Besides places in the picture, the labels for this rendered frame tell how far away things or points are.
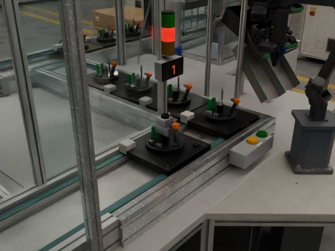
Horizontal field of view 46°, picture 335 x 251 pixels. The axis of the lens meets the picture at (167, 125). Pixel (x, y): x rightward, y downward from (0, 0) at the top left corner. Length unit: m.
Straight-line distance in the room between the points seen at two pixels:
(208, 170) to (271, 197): 0.23
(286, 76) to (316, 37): 3.86
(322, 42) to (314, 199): 4.52
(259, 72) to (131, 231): 1.02
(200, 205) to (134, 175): 0.25
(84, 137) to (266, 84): 1.17
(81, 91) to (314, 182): 0.98
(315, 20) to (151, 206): 4.89
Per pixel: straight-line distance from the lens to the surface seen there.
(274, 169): 1.57
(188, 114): 1.64
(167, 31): 1.46
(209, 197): 1.37
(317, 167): 1.58
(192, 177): 1.32
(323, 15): 5.79
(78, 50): 0.80
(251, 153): 1.46
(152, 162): 1.35
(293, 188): 1.48
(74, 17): 0.79
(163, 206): 1.25
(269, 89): 1.87
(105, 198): 1.28
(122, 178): 1.37
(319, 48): 5.87
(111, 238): 1.15
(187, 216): 1.29
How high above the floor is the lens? 1.68
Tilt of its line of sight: 26 degrees down
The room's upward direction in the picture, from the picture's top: straight up
